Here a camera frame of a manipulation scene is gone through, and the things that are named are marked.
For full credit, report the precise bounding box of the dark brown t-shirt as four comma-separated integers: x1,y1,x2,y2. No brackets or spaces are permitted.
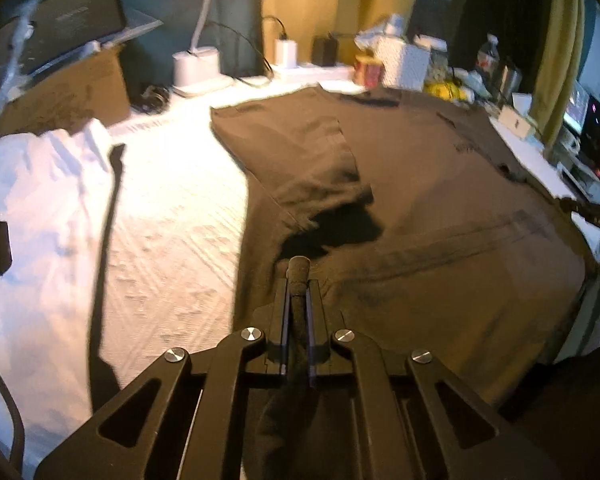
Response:
211,87,600,479

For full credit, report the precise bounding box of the small monitor screen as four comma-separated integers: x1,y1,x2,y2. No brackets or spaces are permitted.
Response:
564,81,600,179

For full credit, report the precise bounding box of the black necktie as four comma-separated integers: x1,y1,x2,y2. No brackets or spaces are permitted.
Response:
87,144,126,413

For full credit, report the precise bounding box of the beige tissue box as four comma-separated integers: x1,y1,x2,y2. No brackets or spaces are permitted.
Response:
498,105,536,140

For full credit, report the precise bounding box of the steel cup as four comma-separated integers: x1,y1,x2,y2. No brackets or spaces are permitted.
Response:
491,62,522,105

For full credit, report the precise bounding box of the olive green curtain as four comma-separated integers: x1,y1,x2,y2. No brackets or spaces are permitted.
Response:
530,0,585,152

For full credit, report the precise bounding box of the plastic water bottle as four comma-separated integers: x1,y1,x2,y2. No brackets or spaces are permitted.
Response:
476,34,500,84

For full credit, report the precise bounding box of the yellow snack bag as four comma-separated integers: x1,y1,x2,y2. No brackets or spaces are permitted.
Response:
424,81,470,102

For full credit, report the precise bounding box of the clear snack jar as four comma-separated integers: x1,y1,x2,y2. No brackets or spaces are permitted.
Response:
414,35,449,84

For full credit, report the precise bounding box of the white perforated basket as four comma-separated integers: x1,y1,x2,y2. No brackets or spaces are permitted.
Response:
375,37,430,92

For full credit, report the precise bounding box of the white shirt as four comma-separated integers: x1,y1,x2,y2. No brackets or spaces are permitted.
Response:
0,119,114,479

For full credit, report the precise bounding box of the red round tin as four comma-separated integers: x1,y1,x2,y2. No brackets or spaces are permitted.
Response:
352,55,385,89

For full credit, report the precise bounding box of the black power adapter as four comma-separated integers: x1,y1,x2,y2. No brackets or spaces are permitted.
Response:
311,35,339,67

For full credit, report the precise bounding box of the cardboard box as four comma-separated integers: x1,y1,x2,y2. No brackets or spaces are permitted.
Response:
0,46,131,139

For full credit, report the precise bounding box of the white desk lamp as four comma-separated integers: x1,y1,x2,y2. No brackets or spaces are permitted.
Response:
171,0,282,99

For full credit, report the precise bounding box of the white power strip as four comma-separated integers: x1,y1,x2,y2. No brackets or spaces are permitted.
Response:
245,63,354,88

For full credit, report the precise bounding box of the white charger plug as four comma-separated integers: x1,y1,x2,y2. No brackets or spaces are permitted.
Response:
275,39,298,68

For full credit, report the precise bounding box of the black coiled cable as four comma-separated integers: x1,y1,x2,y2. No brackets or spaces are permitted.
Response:
130,84,172,115

